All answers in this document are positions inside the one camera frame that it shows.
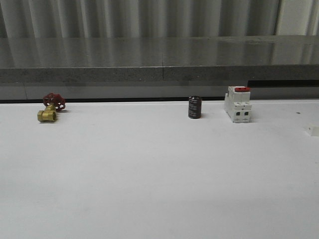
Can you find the white half pipe clamp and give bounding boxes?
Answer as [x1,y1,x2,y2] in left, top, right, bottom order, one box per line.
[306,124,319,136]

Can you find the black cylindrical capacitor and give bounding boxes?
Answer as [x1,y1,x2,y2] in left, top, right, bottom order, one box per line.
[188,96,202,119]

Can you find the grey stone ledge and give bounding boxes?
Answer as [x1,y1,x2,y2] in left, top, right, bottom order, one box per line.
[0,36,319,86]

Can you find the brass valve red handwheel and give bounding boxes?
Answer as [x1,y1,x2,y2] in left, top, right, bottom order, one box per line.
[37,93,66,122]

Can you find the white circuit breaker red switch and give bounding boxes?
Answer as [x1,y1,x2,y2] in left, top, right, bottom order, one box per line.
[224,86,252,123]

